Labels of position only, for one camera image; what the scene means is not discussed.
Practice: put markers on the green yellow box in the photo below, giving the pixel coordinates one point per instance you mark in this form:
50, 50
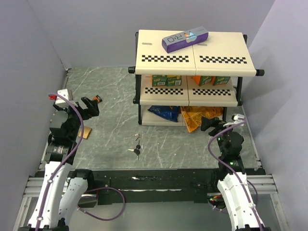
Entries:
159, 80
173, 80

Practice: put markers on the small silver key bunch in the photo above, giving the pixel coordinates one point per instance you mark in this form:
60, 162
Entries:
137, 136

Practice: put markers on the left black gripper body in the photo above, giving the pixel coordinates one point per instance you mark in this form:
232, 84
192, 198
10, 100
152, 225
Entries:
85, 113

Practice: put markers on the purple toothpaste box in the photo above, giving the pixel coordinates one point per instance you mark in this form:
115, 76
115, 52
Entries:
184, 39

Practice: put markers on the green yellow box left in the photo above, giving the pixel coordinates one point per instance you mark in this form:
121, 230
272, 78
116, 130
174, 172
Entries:
159, 80

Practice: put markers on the beige three-tier shelf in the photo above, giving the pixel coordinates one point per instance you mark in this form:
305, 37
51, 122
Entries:
223, 54

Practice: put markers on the orange snack bag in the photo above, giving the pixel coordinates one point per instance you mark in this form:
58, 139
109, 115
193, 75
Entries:
192, 115

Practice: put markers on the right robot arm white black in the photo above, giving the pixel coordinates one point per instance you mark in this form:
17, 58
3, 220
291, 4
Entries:
225, 146

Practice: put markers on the black-headed key bunch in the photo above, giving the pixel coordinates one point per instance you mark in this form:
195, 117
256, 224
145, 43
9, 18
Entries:
136, 150

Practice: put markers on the blue snack bag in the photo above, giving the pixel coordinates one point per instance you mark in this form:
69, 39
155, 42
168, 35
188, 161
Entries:
169, 113

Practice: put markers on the green box right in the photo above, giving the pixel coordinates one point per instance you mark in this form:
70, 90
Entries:
220, 80

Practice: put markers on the small orange black padlock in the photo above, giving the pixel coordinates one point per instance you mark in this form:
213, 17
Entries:
97, 98

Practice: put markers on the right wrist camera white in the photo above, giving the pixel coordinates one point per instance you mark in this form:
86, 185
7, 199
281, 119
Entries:
236, 119

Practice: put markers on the brass padlock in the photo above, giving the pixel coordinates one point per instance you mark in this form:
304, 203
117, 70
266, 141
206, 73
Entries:
86, 133

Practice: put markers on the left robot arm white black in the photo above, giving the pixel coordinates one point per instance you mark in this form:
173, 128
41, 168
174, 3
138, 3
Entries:
58, 197

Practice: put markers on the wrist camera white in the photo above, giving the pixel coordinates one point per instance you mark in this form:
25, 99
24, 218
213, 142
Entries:
236, 119
66, 95

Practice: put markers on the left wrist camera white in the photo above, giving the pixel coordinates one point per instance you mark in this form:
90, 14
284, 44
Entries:
66, 95

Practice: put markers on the orange green box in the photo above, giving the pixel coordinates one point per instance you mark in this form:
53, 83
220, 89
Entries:
202, 80

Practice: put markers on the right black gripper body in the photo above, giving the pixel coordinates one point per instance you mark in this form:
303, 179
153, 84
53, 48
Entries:
215, 122

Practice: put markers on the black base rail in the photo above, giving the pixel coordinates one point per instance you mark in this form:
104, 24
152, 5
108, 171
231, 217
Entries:
151, 185

